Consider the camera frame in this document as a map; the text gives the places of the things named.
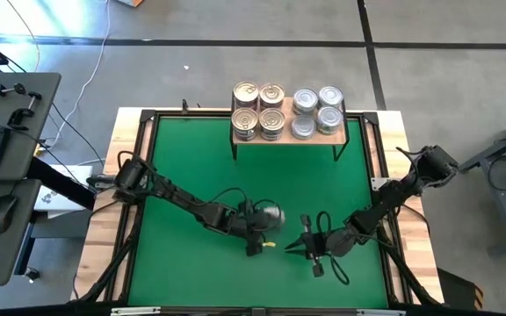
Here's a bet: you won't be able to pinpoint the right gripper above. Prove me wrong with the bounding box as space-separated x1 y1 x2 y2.
284 212 358 279

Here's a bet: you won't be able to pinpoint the dark grey desk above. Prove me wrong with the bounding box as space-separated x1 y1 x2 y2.
0 72 62 287

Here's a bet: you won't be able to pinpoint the black metal table frame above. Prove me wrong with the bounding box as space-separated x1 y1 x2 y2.
103 107 412 308

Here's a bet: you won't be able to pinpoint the yellowish floor cable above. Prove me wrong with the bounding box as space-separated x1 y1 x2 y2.
5 0 41 74

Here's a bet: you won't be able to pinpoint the black floor cable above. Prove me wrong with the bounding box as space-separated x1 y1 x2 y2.
49 101 107 167

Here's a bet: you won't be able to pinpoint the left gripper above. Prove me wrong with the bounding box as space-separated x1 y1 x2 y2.
232 199 285 259

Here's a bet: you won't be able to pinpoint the silver metal bracket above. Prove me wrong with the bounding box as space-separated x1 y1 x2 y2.
357 308 407 316
111 306 162 316

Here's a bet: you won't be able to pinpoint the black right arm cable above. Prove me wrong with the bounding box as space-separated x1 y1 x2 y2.
395 147 425 176

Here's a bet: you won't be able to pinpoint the black computer mouse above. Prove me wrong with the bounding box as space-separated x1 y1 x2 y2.
0 194 19 235

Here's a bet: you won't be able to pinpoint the black camera cable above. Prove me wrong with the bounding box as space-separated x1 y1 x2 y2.
315 210 351 286
211 187 281 212

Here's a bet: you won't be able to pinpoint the white cardboard box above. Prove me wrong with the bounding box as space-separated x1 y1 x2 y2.
33 164 95 219

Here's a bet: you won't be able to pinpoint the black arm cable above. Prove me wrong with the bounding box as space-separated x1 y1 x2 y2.
395 147 425 176
116 150 148 175

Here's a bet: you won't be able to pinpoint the white floor cable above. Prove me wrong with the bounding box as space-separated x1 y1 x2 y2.
57 0 112 135

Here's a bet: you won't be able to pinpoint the black diagonal support beam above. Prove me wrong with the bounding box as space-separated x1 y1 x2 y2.
26 156 98 211

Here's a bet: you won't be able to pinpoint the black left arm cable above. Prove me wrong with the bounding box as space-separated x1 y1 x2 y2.
116 150 148 175

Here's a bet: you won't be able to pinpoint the wooden shelf black metal legs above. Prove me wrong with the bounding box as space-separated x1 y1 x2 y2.
230 90 351 162

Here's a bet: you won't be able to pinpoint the black box hazard stripes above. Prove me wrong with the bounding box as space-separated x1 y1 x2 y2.
437 267 485 313

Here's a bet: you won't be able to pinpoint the black right camera cable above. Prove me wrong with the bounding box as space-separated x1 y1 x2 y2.
315 210 351 286

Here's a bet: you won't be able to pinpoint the black left camera cable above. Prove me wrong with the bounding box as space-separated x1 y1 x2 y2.
211 187 281 212

